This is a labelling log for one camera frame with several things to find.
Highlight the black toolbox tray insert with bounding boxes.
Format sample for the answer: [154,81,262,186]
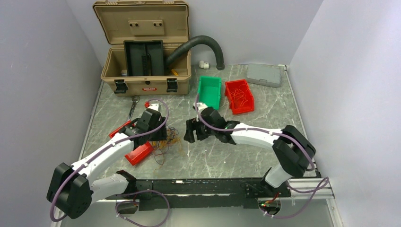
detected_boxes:
[123,40,165,77]

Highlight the red plastic bin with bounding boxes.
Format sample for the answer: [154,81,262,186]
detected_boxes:
[225,79,254,115]

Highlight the black corrugated hose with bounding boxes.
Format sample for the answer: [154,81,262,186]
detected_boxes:
[165,35,226,71]

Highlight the metal wrench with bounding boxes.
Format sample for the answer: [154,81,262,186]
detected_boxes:
[127,96,140,121]

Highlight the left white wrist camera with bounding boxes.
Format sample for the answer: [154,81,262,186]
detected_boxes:
[142,102,161,118]

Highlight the grey plastic case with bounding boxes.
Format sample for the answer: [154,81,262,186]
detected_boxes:
[245,64,282,87]

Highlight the purple cable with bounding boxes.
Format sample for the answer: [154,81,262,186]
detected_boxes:
[155,125,181,165]

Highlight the white pipe elbow fitting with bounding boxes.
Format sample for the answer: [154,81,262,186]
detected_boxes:
[199,61,209,69]

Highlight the yellow cable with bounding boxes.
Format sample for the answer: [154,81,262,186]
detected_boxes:
[153,134,185,171]

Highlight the green plastic bin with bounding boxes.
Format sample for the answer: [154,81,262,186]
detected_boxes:
[198,76,222,110]

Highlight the tan plastic toolbox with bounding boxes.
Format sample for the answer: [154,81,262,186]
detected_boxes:
[93,0,192,96]

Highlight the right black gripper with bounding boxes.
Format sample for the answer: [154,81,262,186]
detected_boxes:
[184,116,218,143]

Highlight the aluminium frame profile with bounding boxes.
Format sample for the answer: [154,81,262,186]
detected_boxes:
[287,177,334,200]

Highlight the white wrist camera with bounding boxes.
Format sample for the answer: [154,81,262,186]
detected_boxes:
[193,102,208,121]
[142,102,161,118]

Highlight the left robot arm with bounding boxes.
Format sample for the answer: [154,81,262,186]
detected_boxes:
[46,104,166,222]

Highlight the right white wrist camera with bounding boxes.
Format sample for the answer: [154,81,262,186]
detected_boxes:
[193,102,208,121]

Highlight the red flat bin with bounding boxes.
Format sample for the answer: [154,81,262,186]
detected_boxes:
[108,119,154,166]

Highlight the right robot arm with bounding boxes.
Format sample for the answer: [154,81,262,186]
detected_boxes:
[184,103,316,196]

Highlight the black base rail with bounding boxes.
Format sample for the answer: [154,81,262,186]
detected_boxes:
[107,177,291,211]

